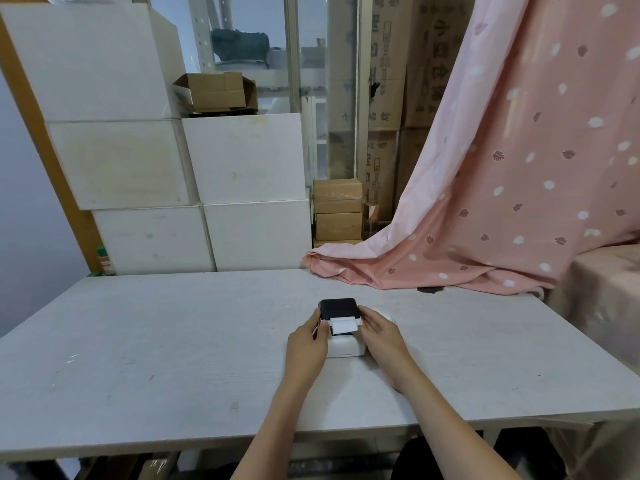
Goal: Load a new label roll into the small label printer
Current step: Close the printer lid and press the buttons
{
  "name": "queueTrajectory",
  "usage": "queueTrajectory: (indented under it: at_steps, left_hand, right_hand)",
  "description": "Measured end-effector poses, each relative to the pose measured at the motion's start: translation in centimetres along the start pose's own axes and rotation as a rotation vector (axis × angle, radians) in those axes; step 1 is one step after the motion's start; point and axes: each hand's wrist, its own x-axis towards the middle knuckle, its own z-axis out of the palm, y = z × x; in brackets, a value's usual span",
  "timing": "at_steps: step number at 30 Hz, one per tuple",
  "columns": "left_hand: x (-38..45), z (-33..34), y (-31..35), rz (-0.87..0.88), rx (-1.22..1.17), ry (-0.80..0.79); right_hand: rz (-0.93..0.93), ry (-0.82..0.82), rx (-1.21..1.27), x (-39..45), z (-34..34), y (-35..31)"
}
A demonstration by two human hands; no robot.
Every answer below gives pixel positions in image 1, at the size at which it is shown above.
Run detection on person's left hand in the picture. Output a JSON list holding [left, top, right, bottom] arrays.
[[286, 307, 332, 389]]

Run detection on person's right hand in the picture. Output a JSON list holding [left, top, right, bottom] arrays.
[[357, 305, 422, 393]]

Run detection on black and white label printer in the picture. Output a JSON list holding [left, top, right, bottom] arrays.
[[318, 298, 369, 359]]

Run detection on person's left forearm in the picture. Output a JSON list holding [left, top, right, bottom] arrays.
[[229, 371, 322, 480]]

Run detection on person's right forearm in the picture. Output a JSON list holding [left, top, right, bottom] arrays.
[[384, 366, 522, 480]]

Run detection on white paper label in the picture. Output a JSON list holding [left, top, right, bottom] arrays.
[[330, 317, 362, 338]]

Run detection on large white box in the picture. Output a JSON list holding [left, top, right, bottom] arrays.
[[203, 199, 314, 272], [182, 113, 309, 206], [47, 119, 202, 211], [92, 205, 217, 276], [0, 2, 187, 122]]

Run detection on large printed cardboard carton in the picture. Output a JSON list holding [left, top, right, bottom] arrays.
[[369, 0, 417, 131], [366, 129, 401, 207], [394, 127, 432, 211], [403, 0, 477, 129]]

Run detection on person's black trousers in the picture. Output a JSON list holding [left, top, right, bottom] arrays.
[[390, 426, 568, 480]]

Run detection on pink leaf-print curtain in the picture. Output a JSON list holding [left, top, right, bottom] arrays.
[[302, 0, 640, 296]]

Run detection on beige cloth cover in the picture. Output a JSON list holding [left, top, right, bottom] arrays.
[[544, 244, 640, 480]]

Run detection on open brown cardboard box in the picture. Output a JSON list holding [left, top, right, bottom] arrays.
[[172, 71, 260, 116]]

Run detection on dark green bag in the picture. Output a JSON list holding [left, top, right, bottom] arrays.
[[210, 28, 271, 64]]

